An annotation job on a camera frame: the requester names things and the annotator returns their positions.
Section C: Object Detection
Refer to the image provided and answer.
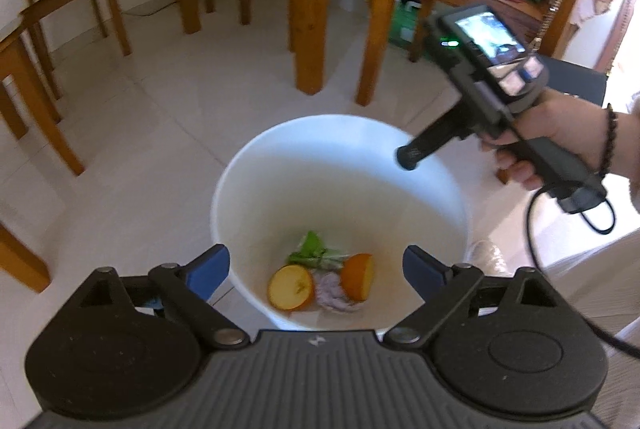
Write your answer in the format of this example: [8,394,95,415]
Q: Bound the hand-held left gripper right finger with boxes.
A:
[385,245,558,350]

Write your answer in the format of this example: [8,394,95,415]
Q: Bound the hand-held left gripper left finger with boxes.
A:
[75,244,248,350]

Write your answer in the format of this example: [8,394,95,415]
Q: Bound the orange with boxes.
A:
[340,253,375,302]

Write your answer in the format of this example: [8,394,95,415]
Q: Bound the green leaf scrap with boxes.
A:
[286,230,351,271]

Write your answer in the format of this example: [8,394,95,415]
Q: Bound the white plastic bin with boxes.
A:
[210,113,472,344]

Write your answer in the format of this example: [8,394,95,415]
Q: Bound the person's right forearm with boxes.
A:
[607,102,640,215]

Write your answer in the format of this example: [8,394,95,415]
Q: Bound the person's right hand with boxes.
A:
[477,89,613,190]

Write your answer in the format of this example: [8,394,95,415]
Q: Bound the green bottle pack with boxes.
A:
[389,0,426,47]

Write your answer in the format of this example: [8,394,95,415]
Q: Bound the black cable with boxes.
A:
[526,186,640,360]

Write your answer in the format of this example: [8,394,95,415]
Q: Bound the black bead bracelet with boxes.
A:
[597,103,619,177]

